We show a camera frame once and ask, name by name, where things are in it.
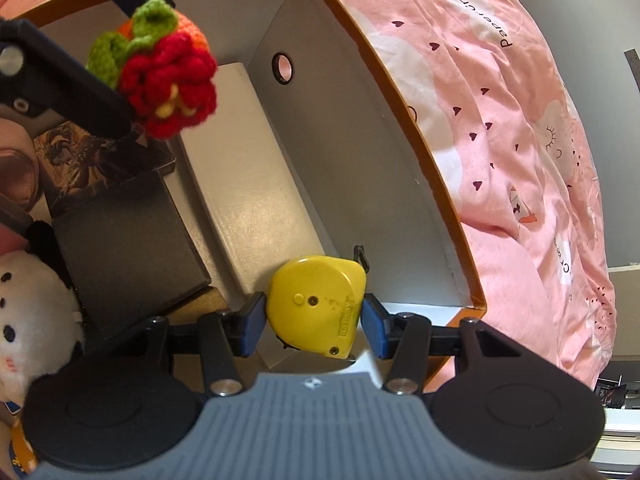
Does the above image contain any white dog plush toy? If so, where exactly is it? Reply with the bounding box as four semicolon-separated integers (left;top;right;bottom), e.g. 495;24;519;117
0;222;86;403

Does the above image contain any black square box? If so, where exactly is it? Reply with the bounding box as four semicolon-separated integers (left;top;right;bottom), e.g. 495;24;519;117
51;169;213;338

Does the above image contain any art print card box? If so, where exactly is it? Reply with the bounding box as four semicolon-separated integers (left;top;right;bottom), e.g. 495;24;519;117
32;122;177;196

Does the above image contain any yellow tape measure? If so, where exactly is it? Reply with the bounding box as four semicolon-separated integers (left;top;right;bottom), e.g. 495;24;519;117
267;245;371;360

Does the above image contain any orange cardboard box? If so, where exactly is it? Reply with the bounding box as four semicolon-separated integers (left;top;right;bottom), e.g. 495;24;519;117
0;0;488;478

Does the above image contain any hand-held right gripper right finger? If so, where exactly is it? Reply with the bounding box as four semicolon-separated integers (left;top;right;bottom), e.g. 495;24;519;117
361;294;551;395

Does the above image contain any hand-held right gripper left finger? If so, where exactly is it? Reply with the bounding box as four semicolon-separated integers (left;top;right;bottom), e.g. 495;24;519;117
82;291;268;397

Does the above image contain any pink printed blanket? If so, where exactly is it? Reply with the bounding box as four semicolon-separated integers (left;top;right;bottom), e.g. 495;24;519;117
0;0;618;391

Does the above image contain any crocheted flower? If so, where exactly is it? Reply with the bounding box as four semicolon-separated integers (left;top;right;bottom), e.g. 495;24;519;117
86;0;219;141

